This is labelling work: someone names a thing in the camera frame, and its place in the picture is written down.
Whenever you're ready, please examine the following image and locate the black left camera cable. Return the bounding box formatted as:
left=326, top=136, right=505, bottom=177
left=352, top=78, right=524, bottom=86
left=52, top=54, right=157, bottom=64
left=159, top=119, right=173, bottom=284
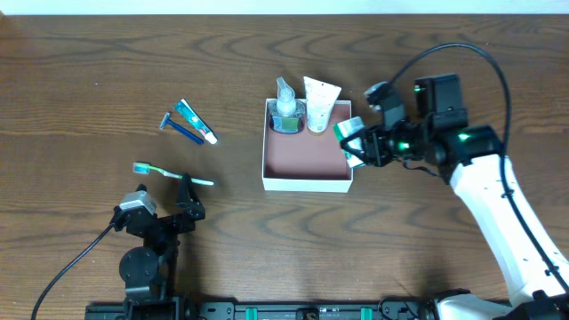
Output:
left=29, top=223, right=116, bottom=320

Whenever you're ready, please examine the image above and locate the clear soap pump bottle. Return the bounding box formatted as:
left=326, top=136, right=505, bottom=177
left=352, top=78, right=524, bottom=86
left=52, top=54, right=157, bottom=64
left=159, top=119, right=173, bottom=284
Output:
left=268, top=76, right=306, bottom=134

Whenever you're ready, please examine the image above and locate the white lotion tube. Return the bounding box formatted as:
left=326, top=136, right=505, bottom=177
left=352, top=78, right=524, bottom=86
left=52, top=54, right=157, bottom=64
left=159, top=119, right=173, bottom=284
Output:
left=303, top=76, right=341, bottom=135

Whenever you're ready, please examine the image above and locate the small toothpaste tube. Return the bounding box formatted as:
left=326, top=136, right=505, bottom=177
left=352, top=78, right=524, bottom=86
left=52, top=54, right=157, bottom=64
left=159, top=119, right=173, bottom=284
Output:
left=174, top=99, right=218, bottom=145

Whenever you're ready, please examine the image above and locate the green toothbrush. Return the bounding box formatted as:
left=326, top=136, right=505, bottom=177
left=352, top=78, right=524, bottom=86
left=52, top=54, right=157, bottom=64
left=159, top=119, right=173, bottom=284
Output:
left=132, top=162, right=214, bottom=186

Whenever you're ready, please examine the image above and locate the blue disposable razor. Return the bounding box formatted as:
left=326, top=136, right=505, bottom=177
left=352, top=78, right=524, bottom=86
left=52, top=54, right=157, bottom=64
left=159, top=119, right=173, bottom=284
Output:
left=158, top=112, right=204, bottom=145

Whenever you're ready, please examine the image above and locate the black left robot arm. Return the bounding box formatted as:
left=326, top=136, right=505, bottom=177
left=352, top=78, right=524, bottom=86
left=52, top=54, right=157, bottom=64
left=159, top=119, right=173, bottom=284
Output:
left=111, top=173, right=205, bottom=303

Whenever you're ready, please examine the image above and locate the black right camera cable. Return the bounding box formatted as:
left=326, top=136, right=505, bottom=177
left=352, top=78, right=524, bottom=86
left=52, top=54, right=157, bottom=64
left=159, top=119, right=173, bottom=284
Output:
left=389, top=42, right=569, bottom=294

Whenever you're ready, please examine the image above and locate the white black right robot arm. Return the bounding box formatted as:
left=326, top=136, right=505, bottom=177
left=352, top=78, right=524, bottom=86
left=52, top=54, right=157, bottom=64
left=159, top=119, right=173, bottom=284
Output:
left=334, top=74, right=568, bottom=319

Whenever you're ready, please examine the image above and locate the white cardboard box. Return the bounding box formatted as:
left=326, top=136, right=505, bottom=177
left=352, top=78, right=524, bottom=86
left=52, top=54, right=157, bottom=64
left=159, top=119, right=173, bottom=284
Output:
left=261, top=100, right=353, bottom=193

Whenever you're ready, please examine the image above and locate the black camera cable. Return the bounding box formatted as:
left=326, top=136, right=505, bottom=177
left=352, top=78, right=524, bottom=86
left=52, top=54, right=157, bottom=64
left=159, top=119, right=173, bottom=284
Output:
left=389, top=42, right=569, bottom=294
left=29, top=223, right=116, bottom=320

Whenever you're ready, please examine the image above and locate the green white soap box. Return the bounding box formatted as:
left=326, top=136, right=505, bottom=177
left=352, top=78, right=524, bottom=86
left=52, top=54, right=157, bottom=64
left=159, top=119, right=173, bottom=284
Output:
left=333, top=116, right=365, bottom=169

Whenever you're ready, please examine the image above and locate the black mounting rail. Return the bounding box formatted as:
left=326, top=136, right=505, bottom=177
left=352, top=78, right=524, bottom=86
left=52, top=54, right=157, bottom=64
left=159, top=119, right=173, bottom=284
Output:
left=84, top=298, right=437, bottom=320

